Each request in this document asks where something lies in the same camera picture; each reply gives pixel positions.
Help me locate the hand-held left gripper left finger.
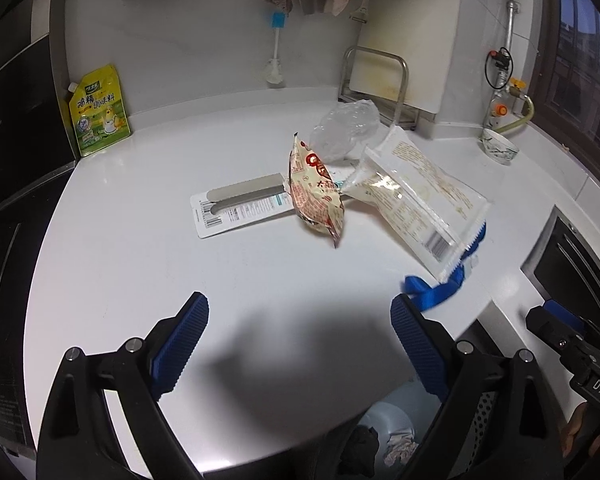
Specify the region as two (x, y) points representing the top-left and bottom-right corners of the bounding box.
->
(39, 291), (211, 480)

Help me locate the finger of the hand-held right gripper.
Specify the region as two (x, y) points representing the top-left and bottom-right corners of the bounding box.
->
(525, 299), (591, 356)

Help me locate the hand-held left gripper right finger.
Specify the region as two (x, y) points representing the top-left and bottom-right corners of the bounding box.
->
(390, 294), (566, 480)

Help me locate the blue plastic strip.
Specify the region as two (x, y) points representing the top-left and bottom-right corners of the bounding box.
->
(402, 219), (488, 309)

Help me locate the pale blue trash bin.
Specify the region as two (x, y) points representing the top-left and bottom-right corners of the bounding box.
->
(325, 380), (481, 480)

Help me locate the clear white food packet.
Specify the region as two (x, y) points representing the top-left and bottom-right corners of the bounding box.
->
(341, 126), (492, 282)

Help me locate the red yellow snack packet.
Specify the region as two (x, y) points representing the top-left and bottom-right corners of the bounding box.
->
(286, 132), (347, 250)

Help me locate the clear plastic bag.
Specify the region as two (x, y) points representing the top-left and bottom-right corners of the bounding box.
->
(311, 100), (382, 163)

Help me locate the black crumpled trash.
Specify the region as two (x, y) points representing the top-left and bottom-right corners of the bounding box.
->
(347, 427), (381, 478)

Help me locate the person's right hand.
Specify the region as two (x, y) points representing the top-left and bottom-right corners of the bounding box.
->
(562, 402), (589, 457)

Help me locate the stainless steel sink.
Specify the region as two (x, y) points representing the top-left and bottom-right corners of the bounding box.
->
(521, 205), (600, 311)

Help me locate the white crumpled paper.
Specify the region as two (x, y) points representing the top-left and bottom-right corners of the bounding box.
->
(382, 430), (421, 466)

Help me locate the patterned ceramic bowl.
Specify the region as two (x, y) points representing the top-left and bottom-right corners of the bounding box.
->
(481, 128), (520, 165)

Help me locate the yellow green seasoning pouch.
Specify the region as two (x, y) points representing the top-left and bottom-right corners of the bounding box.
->
(68, 64), (133, 158)

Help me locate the metal cutting board rack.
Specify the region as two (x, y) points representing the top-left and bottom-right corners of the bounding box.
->
(338, 46), (421, 133)

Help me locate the black gas stove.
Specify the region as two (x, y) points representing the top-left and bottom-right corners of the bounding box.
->
(0, 35), (78, 351)

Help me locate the wooden framed window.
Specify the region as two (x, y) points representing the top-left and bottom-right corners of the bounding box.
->
(542, 0), (600, 181)

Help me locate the metal gas pipe with valve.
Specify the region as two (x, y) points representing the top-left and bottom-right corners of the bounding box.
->
(484, 0), (526, 131)

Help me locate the blue white cleaning brush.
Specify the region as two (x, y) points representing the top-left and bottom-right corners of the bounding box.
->
(261, 11), (288, 86)

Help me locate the white cutting board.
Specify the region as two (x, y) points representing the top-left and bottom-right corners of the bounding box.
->
(355, 0), (465, 115)

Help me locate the yellow gas hose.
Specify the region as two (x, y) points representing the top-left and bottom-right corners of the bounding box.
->
(500, 95), (536, 133)

